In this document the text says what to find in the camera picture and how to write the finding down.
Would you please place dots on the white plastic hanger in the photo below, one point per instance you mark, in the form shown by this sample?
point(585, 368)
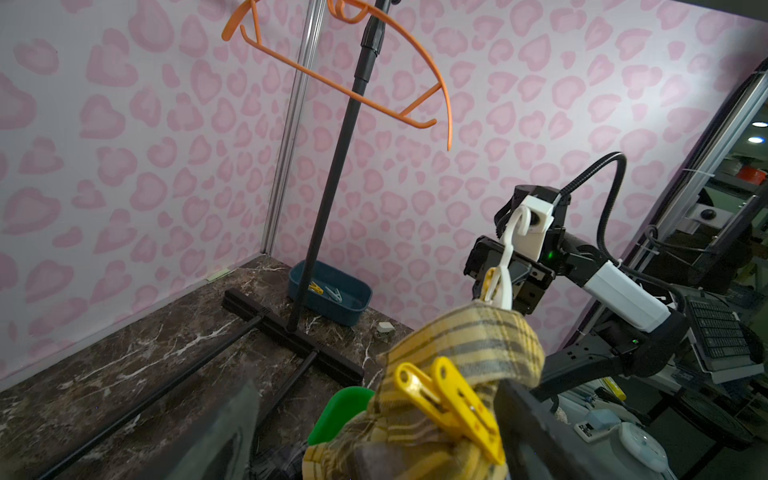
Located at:
point(497, 287)

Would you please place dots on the black clothes rack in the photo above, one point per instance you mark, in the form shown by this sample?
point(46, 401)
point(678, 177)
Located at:
point(258, 316)

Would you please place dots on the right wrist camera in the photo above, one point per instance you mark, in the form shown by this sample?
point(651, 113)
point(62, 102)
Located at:
point(533, 218)

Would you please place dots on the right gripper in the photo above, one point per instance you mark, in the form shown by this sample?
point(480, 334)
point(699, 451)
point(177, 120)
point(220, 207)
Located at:
point(521, 285)

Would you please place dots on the dark teal plastic bin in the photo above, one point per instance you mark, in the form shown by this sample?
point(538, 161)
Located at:
point(356, 295)

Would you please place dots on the green plastic basket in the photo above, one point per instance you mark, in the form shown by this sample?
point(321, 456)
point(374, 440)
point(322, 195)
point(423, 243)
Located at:
point(340, 409)

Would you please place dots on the yellow clothespin in bin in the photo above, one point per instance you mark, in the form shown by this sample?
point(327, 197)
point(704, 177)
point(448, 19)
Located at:
point(316, 288)

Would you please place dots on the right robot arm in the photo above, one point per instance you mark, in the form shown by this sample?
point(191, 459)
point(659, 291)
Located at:
point(647, 319)

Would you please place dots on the teal clothespin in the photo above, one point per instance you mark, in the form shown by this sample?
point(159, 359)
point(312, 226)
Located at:
point(334, 294)

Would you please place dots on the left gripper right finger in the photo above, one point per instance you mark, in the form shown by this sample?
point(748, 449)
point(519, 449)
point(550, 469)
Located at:
point(535, 444)

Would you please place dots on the yellow plaid shirt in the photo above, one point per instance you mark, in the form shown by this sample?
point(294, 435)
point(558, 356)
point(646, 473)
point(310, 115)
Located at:
point(393, 439)

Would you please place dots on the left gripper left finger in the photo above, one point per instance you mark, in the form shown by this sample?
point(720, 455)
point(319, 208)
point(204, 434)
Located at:
point(215, 446)

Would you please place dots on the yellow clothespin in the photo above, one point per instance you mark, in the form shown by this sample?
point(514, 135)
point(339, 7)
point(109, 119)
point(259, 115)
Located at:
point(316, 288)
point(445, 397)

